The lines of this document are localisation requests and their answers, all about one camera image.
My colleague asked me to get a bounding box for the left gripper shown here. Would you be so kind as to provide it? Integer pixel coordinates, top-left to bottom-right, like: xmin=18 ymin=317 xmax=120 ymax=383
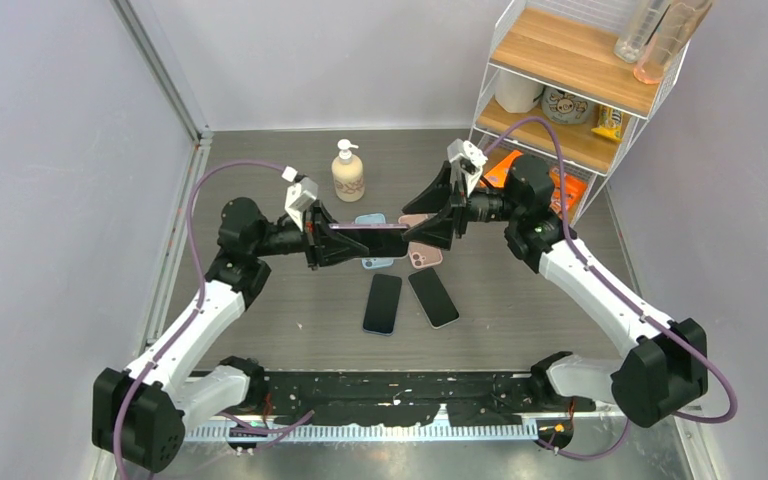
xmin=252 ymin=200 xmax=368 ymax=271

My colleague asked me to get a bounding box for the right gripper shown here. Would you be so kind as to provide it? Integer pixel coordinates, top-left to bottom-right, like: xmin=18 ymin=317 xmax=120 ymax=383
xmin=403 ymin=162 xmax=523 ymax=252

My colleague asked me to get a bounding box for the pink phone case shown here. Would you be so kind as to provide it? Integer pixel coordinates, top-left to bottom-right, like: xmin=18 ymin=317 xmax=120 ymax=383
xmin=398 ymin=214 xmax=443 ymax=270

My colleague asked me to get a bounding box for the dark phone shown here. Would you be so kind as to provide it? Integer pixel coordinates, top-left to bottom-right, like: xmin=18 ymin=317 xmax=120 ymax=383
xmin=329 ymin=223 xmax=409 ymax=258

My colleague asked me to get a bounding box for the light blue phone case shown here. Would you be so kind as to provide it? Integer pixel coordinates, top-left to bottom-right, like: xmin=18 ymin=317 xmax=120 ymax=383
xmin=355 ymin=213 xmax=395 ymax=270

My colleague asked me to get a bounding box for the black smartphone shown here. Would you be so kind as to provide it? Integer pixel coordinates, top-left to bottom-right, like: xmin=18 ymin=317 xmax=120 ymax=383
xmin=408 ymin=268 xmax=460 ymax=329

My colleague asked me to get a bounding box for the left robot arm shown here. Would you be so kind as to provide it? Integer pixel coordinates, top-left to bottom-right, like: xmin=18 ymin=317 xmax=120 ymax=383
xmin=91 ymin=197 xmax=372 ymax=473

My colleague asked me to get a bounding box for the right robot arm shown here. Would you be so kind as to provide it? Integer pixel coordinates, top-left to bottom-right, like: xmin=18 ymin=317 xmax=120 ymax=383
xmin=402 ymin=155 xmax=709 ymax=427

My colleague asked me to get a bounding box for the cream lotion pump bottle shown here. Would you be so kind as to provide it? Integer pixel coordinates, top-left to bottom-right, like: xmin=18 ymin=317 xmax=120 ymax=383
xmin=331 ymin=139 xmax=365 ymax=203

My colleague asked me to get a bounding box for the orange cardboard box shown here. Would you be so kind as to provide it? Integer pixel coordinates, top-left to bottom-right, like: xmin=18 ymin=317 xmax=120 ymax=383
xmin=549 ymin=166 xmax=588 ymax=220

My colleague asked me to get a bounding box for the white paper roll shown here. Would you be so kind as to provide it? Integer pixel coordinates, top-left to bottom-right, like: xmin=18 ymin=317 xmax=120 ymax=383
xmin=494 ymin=70 xmax=544 ymax=113

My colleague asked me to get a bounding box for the cartoon printed tin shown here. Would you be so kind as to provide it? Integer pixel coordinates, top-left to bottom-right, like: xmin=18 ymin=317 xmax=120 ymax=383
xmin=541 ymin=86 xmax=596 ymax=125

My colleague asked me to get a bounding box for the yellow snack packet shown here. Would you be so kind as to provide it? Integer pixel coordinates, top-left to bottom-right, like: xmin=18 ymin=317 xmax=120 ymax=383
xmin=591 ymin=105 xmax=625 ymax=143

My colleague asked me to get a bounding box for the clear plastic bottle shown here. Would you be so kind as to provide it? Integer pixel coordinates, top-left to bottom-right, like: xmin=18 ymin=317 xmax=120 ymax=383
xmin=613 ymin=0 xmax=671 ymax=64

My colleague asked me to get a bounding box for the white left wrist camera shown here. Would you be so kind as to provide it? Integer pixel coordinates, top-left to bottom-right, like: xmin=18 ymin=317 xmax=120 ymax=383
xmin=281 ymin=166 xmax=318 ymax=231

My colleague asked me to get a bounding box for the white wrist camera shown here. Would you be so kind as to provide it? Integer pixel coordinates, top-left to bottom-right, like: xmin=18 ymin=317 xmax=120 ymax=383
xmin=447 ymin=139 xmax=487 ymax=197
xmin=281 ymin=166 xmax=318 ymax=231

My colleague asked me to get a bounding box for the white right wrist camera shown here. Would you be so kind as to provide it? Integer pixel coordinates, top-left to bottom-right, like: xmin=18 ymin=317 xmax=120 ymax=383
xmin=447 ymin=139 xmax=487 ymax=197

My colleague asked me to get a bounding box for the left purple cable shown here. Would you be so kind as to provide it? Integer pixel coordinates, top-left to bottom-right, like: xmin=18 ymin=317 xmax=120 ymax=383
xmin=112 ymin=160 xmax=316 ymax=480

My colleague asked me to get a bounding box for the white wire shelf rack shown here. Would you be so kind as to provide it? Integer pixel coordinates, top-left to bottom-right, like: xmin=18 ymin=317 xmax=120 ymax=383
xmin=469 ymin=1 xmax=686 ymax=219

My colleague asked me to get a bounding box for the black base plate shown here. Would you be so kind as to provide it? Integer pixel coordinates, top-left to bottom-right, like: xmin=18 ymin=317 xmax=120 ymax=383
xmin=228 ymin=371 xmax=596 ymax=427

